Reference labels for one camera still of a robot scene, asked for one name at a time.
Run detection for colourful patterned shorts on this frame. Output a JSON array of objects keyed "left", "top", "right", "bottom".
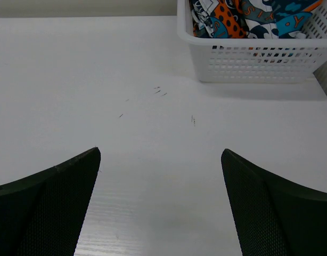
[{"left": 189, "top": 0, "right": 322, "bottom": 39}]

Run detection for white plastic mesh basket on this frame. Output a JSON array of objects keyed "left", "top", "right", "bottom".
[{"left": 177, "top": 1, "right": 327, "bottom": 84}]

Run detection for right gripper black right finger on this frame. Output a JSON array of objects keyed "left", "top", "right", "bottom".
[{"left": 221, "top": 149, "right": 327, "bottom": 255}]

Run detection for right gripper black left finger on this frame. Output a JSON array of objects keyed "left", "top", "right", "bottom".
[{"left": 0, "top": 147, "right": 101, "bottom": 255}]

